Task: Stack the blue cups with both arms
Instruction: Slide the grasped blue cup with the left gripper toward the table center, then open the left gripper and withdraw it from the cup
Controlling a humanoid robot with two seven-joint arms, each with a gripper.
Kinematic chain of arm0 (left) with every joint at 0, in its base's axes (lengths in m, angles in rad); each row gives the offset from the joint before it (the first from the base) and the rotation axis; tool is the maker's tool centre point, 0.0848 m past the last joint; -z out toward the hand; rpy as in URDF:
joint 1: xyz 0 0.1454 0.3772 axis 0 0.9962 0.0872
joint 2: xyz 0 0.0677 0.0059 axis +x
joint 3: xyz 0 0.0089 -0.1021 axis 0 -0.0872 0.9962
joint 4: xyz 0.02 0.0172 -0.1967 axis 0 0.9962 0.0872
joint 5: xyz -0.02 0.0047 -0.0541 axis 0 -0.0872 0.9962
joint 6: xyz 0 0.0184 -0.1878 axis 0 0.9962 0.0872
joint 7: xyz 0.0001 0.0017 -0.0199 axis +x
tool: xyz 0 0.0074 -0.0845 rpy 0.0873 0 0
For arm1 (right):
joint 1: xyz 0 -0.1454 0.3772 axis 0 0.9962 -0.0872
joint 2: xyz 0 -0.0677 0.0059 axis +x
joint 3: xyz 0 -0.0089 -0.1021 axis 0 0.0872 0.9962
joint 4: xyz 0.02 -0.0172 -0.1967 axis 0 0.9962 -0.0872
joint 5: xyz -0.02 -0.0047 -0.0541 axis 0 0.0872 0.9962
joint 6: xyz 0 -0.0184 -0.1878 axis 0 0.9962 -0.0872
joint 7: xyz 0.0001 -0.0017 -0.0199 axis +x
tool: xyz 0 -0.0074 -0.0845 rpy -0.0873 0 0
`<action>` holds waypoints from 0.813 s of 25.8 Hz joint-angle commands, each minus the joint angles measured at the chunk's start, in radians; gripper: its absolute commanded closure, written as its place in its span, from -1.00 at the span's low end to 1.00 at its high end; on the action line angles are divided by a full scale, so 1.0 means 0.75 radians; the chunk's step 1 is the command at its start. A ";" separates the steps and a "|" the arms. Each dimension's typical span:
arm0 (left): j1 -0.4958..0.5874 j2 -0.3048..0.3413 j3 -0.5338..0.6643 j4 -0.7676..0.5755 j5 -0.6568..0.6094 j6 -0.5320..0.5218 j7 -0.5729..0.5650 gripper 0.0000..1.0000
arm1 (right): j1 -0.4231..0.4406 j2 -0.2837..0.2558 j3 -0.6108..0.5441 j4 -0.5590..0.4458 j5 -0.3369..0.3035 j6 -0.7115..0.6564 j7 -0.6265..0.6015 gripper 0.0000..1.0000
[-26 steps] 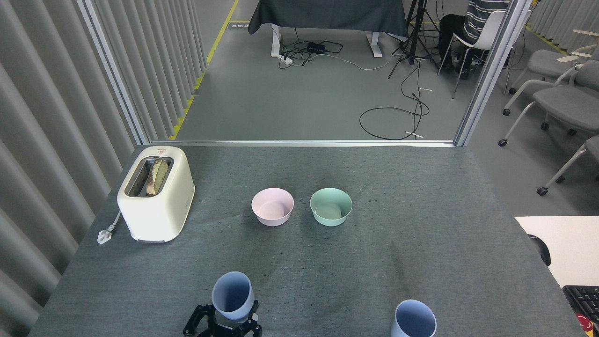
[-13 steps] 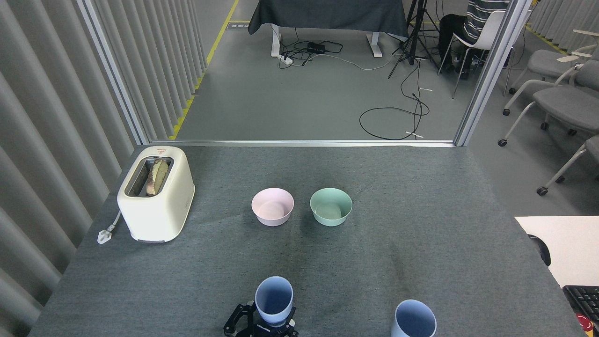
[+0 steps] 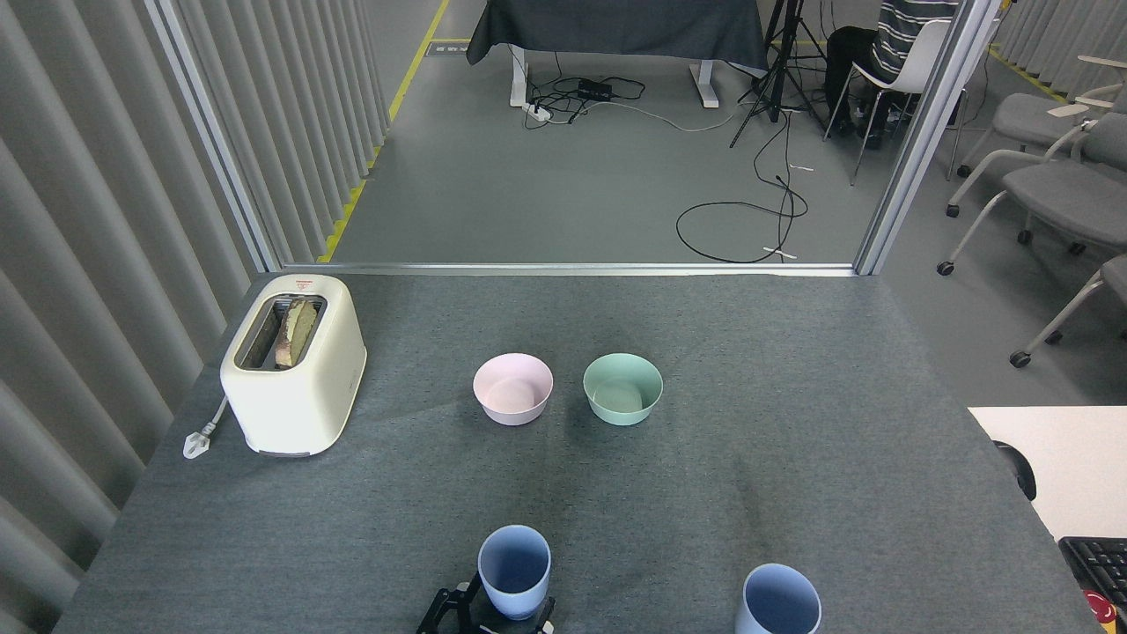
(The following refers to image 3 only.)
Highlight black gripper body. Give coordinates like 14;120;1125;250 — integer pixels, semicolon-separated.
468;612;536;634

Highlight dark blue cup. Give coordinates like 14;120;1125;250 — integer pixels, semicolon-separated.
477;525;553;621

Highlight light blue cup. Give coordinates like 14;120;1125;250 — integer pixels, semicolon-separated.
735;564;822;634

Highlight pink bowl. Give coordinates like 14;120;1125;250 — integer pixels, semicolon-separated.
473;353;555;427

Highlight green bowl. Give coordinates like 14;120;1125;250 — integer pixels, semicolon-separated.
583;353;664;427

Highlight cream white toaster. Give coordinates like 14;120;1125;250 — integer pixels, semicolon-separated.
220;274;367;457

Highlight toasted bread slice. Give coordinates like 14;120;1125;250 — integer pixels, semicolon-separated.
274;298;320;370

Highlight black computer mouse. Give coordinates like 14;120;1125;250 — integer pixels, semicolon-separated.
992;440;1038;503

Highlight white table leg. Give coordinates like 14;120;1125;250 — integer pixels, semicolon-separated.
508;46;532;108
689;62;721;110

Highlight white desk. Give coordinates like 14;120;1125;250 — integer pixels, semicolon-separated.
968;406;1127;543

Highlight black keyboard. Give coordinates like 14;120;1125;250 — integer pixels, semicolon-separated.
1057;535;1127;619

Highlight black tripod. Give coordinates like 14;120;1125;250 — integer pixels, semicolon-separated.
728;0;830;150

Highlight dark grey table cloth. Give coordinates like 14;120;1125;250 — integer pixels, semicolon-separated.
466;0;770;73

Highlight grey office chair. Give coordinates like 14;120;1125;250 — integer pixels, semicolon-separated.
935;113;1127;278
955;55;1127;181
1009;254;1127;370

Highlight white plastic chair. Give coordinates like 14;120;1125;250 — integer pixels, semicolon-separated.
822;18;971;188

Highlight person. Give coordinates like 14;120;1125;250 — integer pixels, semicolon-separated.
823;0;962;149

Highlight white toaster cable with plug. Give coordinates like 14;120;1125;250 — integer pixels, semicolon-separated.
182;395;232;461

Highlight silver frame rail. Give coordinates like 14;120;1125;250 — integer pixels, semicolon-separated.
280;262;859;278

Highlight long black looped cable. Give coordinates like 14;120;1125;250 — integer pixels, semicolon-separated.
675;110;810;266

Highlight white floor cable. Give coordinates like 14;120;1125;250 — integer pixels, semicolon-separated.
606;99;751;134

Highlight black cable tangle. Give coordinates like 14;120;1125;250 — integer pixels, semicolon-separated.
525;51;649;131

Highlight silver frame post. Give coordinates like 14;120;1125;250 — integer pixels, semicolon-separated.
854;0;1005;276
145;0;284;273

